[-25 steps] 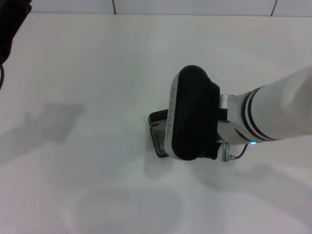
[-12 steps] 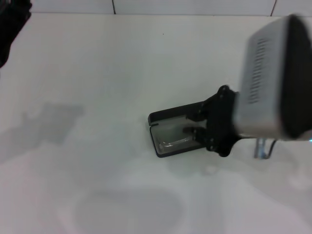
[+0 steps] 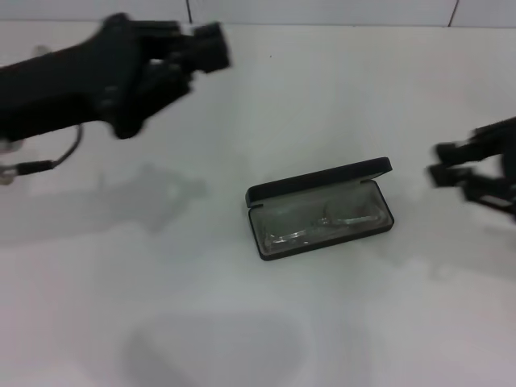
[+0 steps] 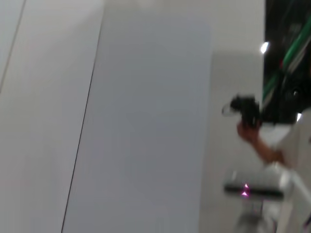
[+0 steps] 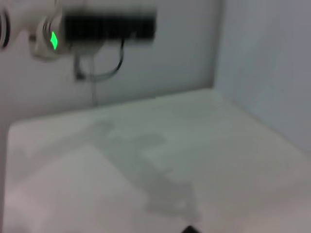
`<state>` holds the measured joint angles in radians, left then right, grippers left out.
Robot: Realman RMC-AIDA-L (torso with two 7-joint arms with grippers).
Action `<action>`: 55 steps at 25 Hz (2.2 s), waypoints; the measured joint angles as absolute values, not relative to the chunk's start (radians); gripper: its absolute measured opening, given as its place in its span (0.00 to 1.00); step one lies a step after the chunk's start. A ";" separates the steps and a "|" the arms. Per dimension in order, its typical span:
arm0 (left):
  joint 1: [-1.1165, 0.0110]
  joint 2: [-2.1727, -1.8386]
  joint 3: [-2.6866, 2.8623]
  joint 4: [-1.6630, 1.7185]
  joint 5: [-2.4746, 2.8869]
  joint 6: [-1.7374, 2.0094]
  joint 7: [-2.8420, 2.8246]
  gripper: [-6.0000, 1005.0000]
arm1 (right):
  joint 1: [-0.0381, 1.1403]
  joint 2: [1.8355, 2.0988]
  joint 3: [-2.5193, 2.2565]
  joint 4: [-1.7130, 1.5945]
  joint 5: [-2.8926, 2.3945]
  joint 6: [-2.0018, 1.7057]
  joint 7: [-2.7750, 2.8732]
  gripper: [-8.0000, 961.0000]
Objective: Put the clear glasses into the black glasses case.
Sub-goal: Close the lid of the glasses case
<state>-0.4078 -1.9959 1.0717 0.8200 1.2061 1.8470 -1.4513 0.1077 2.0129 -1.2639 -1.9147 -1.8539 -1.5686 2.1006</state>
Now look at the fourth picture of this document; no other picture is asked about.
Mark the round ceiling lamp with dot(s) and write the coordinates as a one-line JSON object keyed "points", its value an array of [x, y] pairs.
{"points": [[265, 46]]}

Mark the black handheld controller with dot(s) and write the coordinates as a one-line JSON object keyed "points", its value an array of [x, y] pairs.
{"points": [[247, 109]]}

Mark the silver head camera bracket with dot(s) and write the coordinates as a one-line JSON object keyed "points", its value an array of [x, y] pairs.
{"points": [[255, 207]]}

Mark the white head camera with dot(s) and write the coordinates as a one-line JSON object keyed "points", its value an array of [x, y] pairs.
{"points": [[255, 191]]}

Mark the person's bare forearm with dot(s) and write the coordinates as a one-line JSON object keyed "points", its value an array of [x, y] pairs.
{"points": [[267, 153]]}

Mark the person's white shirt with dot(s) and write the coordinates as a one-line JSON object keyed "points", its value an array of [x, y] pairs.
{"points": [[298, 145]]}

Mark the person's hand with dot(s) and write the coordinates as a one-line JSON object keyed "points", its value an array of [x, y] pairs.
{"points": [[250, 134]]}

